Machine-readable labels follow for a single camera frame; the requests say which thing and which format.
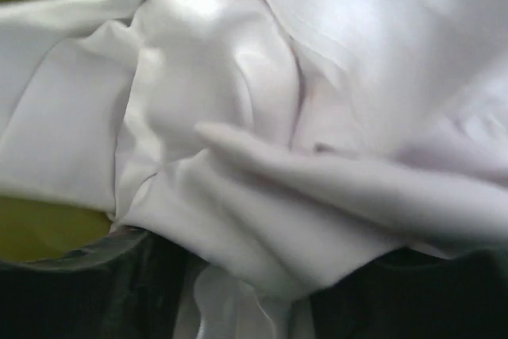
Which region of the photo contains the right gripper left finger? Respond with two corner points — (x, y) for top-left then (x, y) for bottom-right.
(1, 229), (191, 339)

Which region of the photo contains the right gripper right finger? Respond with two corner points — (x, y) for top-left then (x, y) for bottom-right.
(310, 248), (507, 339)

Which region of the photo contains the white shirt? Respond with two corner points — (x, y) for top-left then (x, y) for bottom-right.
(1, 0), (507, 338)

